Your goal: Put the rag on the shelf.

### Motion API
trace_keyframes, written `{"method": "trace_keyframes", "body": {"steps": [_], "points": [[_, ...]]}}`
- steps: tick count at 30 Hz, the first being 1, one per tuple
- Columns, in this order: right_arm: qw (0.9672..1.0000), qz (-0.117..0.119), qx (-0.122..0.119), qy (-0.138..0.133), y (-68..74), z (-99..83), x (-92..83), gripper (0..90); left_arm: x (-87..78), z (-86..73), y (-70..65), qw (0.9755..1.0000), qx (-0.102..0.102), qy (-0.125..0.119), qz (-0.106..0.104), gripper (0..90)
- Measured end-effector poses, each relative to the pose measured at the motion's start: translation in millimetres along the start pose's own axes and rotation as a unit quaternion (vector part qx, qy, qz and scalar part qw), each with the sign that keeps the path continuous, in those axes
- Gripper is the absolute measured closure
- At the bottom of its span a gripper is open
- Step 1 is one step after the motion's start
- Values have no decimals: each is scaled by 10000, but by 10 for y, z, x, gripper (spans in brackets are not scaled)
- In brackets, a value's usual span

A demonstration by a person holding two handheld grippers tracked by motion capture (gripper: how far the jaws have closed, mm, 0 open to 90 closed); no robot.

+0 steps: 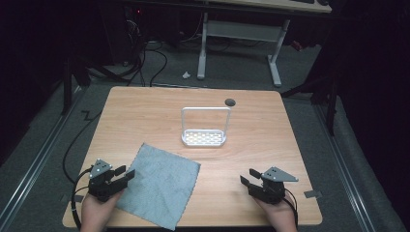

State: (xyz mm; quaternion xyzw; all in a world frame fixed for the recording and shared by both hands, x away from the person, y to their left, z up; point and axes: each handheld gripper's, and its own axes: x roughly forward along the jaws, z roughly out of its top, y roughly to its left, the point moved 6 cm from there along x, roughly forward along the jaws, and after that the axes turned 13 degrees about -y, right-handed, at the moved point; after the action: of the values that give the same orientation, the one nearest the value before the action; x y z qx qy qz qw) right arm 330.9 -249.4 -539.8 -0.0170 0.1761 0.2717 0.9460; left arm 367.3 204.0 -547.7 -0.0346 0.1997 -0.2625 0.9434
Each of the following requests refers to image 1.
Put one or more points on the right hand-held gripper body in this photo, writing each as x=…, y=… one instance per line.
x=269, y=191

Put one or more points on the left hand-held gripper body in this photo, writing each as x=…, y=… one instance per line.
x=102, y=185

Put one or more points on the grey-blue cloth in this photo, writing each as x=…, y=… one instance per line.
x=161, y=187

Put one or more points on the person's right hand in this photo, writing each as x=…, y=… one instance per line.
x=281, y=216

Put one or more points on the person's left hand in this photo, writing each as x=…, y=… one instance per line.
x=95, y=214

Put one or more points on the grey tape piece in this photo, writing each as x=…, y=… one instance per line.
x=312, y=194

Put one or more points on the dark round table grommet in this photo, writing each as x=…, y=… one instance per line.
x=229, y=102

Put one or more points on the black metal stand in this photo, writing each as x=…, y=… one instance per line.
x=67, y=87
x=330, y=96

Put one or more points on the crumpled white paper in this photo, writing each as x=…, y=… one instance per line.
x=186, y=75

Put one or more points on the dark computer tower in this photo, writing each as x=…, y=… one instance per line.
x=121, y=32

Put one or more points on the white-legged desk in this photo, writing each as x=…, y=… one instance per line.
x=241, y=31

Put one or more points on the black keyboard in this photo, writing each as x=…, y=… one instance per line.
x=302, y=1

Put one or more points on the metal floor rail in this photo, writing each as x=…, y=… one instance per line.
x=35, y=164
x=346, y=174

